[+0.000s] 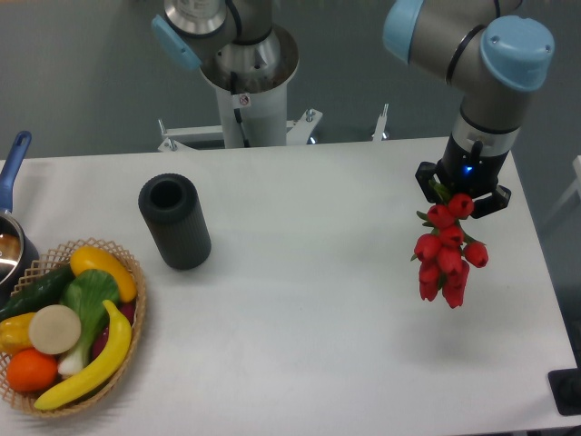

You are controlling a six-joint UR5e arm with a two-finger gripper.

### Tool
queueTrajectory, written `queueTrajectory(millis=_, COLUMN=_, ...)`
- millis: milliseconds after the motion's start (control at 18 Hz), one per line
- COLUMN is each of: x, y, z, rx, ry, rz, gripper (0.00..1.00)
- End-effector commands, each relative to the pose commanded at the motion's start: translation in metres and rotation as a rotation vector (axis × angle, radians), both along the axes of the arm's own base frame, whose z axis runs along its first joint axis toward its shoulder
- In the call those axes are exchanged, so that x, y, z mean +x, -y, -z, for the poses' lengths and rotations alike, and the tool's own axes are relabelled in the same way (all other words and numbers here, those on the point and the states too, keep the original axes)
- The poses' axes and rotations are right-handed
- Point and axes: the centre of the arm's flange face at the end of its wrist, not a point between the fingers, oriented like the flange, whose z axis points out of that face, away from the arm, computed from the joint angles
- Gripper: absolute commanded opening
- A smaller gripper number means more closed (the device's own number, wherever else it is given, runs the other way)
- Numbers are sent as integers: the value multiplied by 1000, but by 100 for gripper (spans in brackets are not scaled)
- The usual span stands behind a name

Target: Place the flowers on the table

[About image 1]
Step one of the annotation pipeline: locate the yellow bell pepper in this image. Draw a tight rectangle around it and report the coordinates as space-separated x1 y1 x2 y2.
1 312 35 355

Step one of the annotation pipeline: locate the blue handled saucepan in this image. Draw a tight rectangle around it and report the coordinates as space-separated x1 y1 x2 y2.
1 131 39 306

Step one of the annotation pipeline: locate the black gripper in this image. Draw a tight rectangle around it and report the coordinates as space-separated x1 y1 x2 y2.
415 134 512 219

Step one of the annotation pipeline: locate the orange fruit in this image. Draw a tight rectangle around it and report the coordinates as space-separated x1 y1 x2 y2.
6 348 57 392

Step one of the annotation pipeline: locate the dark red vegetable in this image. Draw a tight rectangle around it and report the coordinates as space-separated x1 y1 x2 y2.
90 300 136 361

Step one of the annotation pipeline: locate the yellow banana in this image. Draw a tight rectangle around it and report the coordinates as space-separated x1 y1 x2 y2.
34 300 132 411

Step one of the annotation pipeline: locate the red tulip bouquet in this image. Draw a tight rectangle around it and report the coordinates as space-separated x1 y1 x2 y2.
411 180 489 309

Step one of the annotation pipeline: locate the white frame at right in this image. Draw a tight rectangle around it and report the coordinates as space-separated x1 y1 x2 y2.
540 155 580 233

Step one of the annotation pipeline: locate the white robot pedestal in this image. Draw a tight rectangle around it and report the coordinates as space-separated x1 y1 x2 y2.
152 16 323 149

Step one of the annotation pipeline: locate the black device at edge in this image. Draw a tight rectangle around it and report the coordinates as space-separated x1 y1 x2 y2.
547 368 580 416

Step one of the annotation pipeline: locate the green cucumber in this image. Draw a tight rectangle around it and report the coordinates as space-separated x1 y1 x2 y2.
1 264 74 322

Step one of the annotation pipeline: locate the woven wicker basket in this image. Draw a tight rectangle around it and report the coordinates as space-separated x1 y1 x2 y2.
1 237 146 419

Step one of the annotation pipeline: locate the yellow lemon squash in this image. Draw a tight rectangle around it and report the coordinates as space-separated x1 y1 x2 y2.
69 246 138 303

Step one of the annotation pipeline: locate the green bok choy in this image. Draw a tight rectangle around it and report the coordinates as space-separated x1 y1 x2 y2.
58 269 120 378

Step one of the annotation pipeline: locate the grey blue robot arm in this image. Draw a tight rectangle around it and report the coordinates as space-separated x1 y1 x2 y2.
152 1 555 218

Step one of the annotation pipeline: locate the dark grey ribbed vase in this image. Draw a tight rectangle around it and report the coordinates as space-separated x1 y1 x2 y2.
138 173 212 270

